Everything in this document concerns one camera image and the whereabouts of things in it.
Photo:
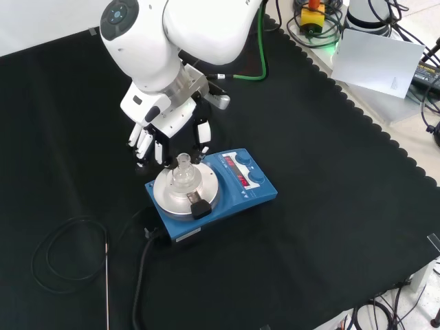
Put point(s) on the thin metal probe rod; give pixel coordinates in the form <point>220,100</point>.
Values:
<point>107,285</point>

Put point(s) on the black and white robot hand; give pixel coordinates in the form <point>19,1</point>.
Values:
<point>165,117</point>

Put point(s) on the pale board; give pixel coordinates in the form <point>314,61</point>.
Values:
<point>374,62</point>

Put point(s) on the black power adapter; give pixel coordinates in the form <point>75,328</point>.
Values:
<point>428,74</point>

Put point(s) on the heater with blue base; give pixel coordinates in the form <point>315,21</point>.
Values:
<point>240,203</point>

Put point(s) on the yellow stop button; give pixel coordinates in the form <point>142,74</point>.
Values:
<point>312,17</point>

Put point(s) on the clear glass round-bottom flask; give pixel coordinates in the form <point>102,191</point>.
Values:
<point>182,180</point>

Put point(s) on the black bench cloth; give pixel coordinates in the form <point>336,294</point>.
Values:
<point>309,206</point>

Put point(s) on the clear cloth clip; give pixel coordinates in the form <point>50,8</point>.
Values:
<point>93,31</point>
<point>434,240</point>

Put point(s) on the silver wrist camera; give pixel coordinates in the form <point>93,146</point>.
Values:
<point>220,100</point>

